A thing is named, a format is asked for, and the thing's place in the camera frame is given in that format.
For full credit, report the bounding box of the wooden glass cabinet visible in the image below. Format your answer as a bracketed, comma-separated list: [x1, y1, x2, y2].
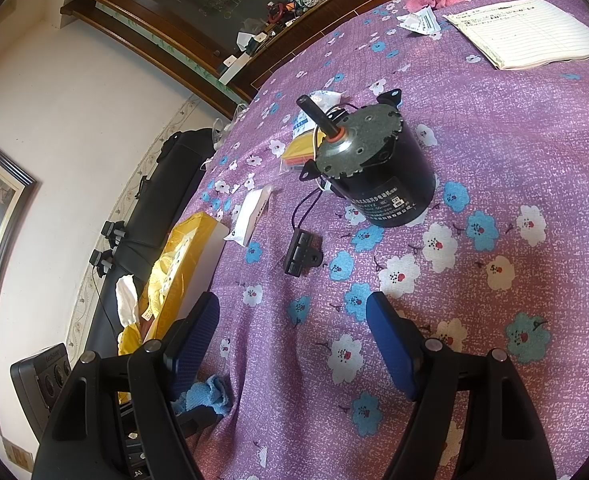
[59, 0, 455, 116]

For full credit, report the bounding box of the yellow and red packet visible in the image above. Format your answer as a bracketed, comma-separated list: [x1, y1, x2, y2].
[282, 132, 320, 171]

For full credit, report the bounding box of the blue cloth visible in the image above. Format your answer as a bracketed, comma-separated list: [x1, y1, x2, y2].
[169, 374, 235, 418]

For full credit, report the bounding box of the black electric motor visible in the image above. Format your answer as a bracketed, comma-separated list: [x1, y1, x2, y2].
[297, 89, 437, 228]

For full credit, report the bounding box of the lined paper notebook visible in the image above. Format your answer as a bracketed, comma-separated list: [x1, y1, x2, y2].
[441, 0, 589, 71]

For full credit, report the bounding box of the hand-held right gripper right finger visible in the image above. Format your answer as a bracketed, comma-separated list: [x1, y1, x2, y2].
[365, 291, 557, 480]

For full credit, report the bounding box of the flat white plastic packet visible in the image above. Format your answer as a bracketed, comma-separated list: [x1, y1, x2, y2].
[223, 185, 274, 248]

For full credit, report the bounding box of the black clip buckle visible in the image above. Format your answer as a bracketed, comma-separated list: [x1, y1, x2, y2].
[102, 220, 128, 248]
[89, 249, 118, 278]

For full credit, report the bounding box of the white foam box yellow tape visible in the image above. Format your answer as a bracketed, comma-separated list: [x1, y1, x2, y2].
[117, 211, 225, 406]

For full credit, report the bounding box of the small white sachet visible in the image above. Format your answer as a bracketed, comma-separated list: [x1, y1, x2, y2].
[395, 7, 442, 36]

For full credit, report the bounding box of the white packet blue print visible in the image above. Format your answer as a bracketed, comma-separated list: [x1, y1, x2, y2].
[292, 89, 345, 136]

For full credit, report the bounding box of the black leather sofa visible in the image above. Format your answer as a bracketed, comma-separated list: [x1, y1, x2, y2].
[82, 129, 215, 361]

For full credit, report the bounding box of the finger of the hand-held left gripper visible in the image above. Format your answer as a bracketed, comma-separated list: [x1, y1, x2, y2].
[174, 400, 224, 439]

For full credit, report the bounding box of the small black capacitor box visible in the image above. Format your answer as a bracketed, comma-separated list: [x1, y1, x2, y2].
[283, 227, 325, 277]

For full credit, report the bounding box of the pile of clear plastic bags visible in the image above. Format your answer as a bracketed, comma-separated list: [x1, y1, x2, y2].
[213, 117, 235, 148]

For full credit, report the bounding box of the purple floral blanket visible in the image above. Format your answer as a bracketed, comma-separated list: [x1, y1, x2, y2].
[194, 0, 589, 480]

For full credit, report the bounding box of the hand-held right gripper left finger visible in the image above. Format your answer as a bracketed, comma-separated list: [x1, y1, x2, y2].
[32, 291, 221, 480]

